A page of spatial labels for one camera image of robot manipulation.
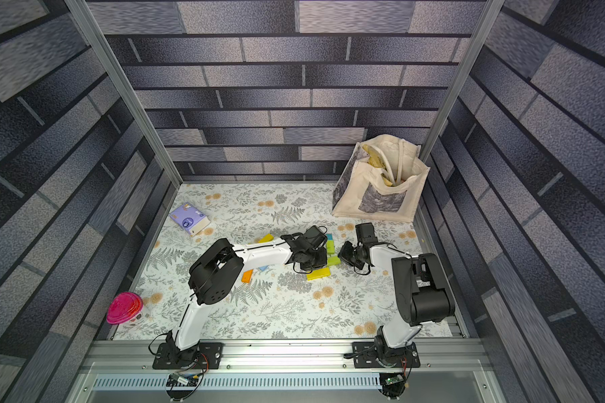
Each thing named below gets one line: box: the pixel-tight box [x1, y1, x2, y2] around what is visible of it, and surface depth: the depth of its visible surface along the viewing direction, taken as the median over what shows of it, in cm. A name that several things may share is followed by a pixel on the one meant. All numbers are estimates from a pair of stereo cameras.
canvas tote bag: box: [331, 134, 431, 223], surface depth 97 cm
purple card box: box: [169, 202, 211, 238], surface depth 102 cm
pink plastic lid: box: [105, 291, 144, 325], surface depth 75 cm
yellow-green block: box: [306, 266, 332, 282], surface depth 92 cm
